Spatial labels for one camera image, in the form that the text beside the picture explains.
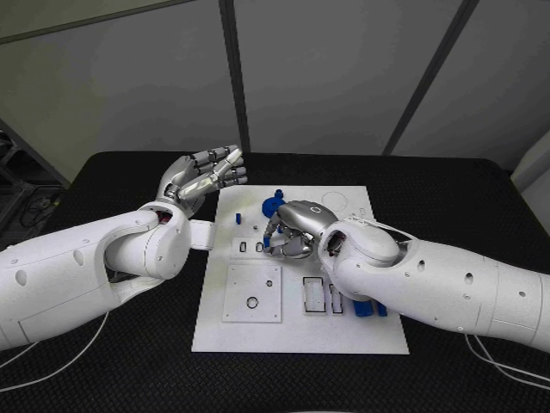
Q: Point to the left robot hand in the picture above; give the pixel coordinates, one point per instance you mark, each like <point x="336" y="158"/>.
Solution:
<point x="196" y="180"/>

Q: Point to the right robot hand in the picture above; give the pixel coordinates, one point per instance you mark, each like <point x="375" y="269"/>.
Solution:
<point x="302" y="216"/>

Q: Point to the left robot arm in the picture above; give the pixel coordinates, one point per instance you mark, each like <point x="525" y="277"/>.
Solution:
<point x="60" y="274"/>

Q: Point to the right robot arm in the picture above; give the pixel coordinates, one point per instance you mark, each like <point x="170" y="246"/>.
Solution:
<point x="442" y="284"/>

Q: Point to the white task board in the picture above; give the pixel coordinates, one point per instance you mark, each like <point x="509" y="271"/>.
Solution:
<point x="298" y="322"/>

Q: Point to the blue gear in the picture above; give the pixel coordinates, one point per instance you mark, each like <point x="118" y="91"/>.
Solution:
<point x="271" y="206"/>

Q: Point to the wide blue block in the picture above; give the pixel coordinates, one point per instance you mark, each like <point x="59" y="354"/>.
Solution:
<point x="363" y="308"/>

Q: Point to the narrow blue block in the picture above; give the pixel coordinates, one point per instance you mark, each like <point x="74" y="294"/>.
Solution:
<point x="382" y="309"/>

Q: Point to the metal rack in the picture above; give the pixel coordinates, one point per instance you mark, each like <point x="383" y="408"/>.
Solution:
<point x="5" y="180"/>

